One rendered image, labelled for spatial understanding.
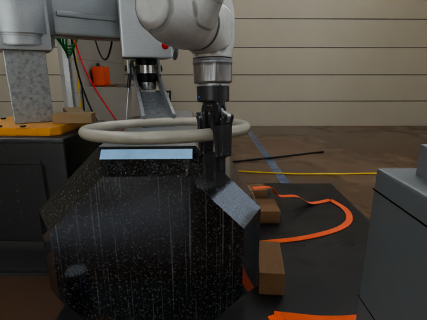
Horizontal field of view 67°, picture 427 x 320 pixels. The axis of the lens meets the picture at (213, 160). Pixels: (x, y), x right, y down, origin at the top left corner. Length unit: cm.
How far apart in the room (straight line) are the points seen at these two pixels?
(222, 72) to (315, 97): 603
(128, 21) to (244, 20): 507
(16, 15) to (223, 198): 134
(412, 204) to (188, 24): 60
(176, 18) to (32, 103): 150
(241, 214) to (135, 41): 86
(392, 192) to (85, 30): 173
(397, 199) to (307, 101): 587
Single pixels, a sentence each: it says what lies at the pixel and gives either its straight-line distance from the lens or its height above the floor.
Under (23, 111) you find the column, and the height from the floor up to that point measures 84.
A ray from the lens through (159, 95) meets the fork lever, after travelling 147.
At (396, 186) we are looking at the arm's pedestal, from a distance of 88.
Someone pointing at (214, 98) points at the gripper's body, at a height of 99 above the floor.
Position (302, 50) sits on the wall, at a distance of 661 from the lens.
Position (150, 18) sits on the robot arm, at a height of 113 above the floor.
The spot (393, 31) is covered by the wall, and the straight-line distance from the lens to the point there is 728.
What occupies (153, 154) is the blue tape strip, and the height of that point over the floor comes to 78.
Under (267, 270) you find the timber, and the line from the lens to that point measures 163.
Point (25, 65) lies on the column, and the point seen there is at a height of 108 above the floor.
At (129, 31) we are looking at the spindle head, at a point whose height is 121.
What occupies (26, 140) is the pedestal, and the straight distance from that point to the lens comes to 177.
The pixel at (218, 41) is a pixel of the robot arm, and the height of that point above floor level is 111.
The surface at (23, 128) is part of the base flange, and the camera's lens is 184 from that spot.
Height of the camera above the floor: 104
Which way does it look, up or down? 15 degrees down
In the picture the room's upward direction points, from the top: straight up
